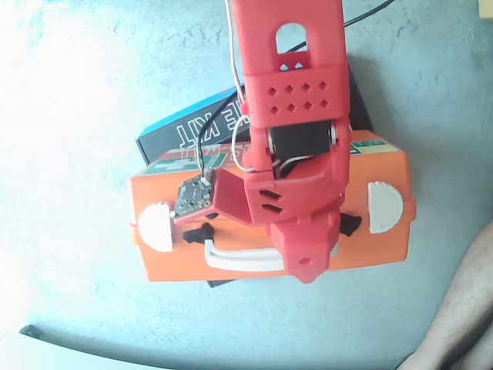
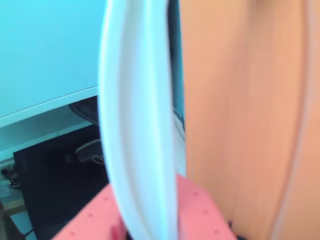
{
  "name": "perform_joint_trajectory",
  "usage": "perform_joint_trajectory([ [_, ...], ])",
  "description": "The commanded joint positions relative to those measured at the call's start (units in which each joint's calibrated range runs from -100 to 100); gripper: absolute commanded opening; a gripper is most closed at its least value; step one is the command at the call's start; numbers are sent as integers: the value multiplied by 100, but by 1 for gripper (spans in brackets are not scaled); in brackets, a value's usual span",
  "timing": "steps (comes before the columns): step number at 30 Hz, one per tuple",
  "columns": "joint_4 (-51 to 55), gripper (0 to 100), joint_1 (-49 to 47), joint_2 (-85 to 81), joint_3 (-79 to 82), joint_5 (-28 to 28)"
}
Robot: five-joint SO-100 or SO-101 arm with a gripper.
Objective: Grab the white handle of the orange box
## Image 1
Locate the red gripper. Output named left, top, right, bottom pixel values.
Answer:
left=244, top=169, right=346, bottom=285

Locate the white box carry handle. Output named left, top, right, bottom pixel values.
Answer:
left=203, top=238, right=342, bottom=273

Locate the orange first aid box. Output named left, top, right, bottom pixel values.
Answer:
left=128, top=129, right=419, bottom=284

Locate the white box latch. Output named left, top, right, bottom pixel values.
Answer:
left=366, top=180, right=405, bottom=235
left=137, top=201, right=175, bottom=254

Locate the person bare leg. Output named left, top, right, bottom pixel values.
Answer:
left=399, top=218, right=493, bottom=370

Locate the red camera mount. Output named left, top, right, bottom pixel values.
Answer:
left=172, top=168, right=252, bottom=226

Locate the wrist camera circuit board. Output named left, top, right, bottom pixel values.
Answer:
left=173, top=174, right=213, bottom=219

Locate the black blue frame kit box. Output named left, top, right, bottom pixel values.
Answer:
left=136, top=53, right=375, bottom=171

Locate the white servo cable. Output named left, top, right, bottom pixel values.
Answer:
left=226, top=0, right=258, bottom=173

